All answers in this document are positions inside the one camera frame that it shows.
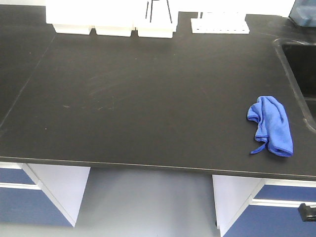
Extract blue microfiber cloth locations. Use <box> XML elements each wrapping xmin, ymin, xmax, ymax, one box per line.
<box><xmin>247</xmin><ymin>96</ymin><xmax>294</xmax><ymax>158</ymax></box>

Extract white plastic bin right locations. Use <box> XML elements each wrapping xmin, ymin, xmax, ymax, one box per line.
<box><xmin>134</xmin><ymin>0</ymin><xmax>179</xmax><ymax>39</ymax></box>

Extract white plastic bin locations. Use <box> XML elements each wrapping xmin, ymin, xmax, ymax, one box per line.
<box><xmin>45</xmin><ymin>0</ymin><xmax>92</xmax><ymax>35</ymax></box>
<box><xmin>91</xmin><ymin>0</ymin><xmax>134</xmax><ymax>37</ymax></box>
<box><xmin>134</xmin><ymin>0</ymin><xmax>179</xmax><ymax>39</ymax></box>

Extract white plastic bin middle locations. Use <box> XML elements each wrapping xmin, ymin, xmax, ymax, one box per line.
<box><xmin>91</xmin><ymin>0</ymin><xmax>134</xmax><ymax>37</ymax></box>

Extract white test tube rack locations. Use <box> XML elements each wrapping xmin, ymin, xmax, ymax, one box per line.
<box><xmin>191</xmin><ymin>12</ymin><xmax>250</xmax><ymax>34</ymax></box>

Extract black metal stand legs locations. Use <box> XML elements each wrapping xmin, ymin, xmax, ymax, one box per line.
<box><xmin>145</xmin><ymin>0</ymin><xmax>173</xmax><ymax>24</ymax></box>

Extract right blue white cabinet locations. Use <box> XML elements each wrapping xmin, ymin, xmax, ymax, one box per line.
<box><xmin>212</xmin><ymin>175</ymin><xmax>316</xmax><ymax>237</ymax></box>

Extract blue white cabinet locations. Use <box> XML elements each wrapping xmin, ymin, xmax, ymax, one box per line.
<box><xmin>0</xmin><ymin>162</ymin><xmax>90</xmax><ymax>227</ymax></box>
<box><xmin>212</xmin><ymin>175</ymin><xmax>316</xmax><ymax>237</ymax></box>

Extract white plastic bin left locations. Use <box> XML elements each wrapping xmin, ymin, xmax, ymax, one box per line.
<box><xmin>45</xmin><ymin>0</ymin><xmax>92</xmax><ymax>35</ymax></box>

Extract left blue white cabinet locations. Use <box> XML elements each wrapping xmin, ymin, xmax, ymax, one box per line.
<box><xmin>0</xmin><ymin>162</ymin><xmax>90</xmax><ymax>227</ymax></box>

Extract black sink basin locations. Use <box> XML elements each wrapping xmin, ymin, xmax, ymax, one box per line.
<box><xmin>273</xmin><ymin>39</ymin><xmax>316</xmax><ymax>133</ymax></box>

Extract dark blue bag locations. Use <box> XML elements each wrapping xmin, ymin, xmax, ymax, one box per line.
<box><xmin>289</xmin><ymin>0</ymin><xmax>316</xmax><ymax>27</ymax></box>

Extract black cabinet handle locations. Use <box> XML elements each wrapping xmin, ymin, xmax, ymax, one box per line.
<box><xmin>298</xmin><ymin>203</ymin><xmax>316</xmax><ymax>222</ymax></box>

